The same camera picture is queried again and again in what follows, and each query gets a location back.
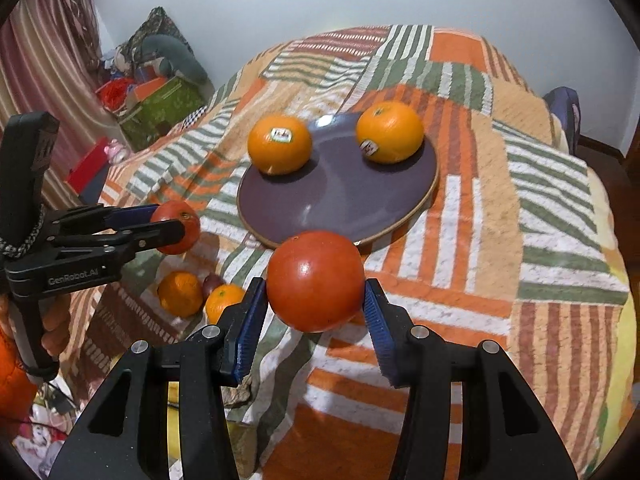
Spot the camouflage cushion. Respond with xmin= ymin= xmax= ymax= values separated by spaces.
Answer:
xmin=120 ymin=6 xmax=193 ymax=61

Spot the red bag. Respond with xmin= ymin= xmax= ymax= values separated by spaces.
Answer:
xmin=95 ymin=79 xmax=136 ymax=112

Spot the small red tomato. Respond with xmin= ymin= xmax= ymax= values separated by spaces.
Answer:
xmin=150 ymin=200 xmax=202 ymax=256

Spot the small orange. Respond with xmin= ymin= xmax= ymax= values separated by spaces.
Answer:
xmin=157 ymin=271 xmax=204 ymax=318
xmin=205 ymin=284 xmax=247 ymax=325

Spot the person's left hand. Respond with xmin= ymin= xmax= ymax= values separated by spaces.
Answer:
xmin=41 ymin=291 xmax=72 ymax=359

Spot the green storage box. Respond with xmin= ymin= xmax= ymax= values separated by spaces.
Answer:
xmin=117 ymin=77 xmax=208 ymax=152

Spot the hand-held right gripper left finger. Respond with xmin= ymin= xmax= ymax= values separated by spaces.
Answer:
xmin=47 ymin=276 xmax=271 ymax=480

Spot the striped curtain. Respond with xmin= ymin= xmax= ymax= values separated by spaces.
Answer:
xmin=0 ymin=0 xmax=118 ymax=211

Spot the large red tomato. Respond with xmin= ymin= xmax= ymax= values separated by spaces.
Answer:
xmin=266 ymin=230 xmax=366 ymax=334

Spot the purple plate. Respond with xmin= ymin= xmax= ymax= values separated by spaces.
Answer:
xmin=236 ymin=112 xmax=440 ymax=250

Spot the striped patchwork blanket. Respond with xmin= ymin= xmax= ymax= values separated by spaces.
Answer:
xmin=30 ymin=24 xmax=633 ymax=480

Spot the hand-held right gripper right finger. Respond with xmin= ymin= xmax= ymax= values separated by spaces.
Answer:
xmin=362 ymin=279 xmax=581 ymax=480

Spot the red flat box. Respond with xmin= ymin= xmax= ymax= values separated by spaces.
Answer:
xmin=65 ymin=137 xmax=113 ymax=206

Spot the large orange with sticker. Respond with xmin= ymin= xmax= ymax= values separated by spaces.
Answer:
xmin=247 ymin=115 xmax=313 ymax=176
xmin=356 ymin=101 xmax=425 ymax=164

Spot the blue chair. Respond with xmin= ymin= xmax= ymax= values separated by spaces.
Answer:
xmin=542 ymin=86 xmax=583 ymax=156

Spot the pink toy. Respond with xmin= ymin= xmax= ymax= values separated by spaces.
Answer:
xmin=102 ymin=140 xmax=131 ymax=164

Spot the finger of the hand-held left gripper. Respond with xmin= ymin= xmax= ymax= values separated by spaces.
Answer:
xmin=48 ymin=219 xmax=187 ymax=261
xmin=50 ymin=203 xmax=163 ymax=234

